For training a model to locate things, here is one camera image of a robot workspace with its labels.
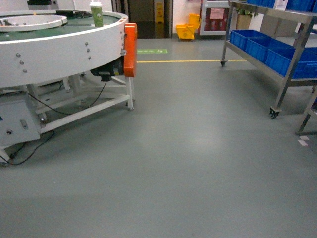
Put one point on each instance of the yellow mop bucket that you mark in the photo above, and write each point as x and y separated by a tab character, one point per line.
187	31

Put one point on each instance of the red fire extinguisher cabinet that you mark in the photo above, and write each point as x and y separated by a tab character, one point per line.
213	16

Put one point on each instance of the white round conveyor machine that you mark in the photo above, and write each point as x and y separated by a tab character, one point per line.
56	67

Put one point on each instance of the potted green plant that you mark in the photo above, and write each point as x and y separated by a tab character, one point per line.
244	18

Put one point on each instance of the yellow wet floor sign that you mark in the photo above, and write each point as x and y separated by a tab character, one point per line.
159	12

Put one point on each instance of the blue shelf bin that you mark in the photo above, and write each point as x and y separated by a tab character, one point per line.
258	47
280	59
239	37

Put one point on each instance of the orange motor guard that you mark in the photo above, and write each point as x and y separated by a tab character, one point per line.
130	46

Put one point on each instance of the green drink cup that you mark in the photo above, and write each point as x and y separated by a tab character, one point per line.
97	13

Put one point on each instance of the white cardboard box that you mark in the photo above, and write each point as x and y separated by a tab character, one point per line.
280	4

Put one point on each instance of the stainless steel shelf cart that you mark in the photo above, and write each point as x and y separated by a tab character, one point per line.
307	21

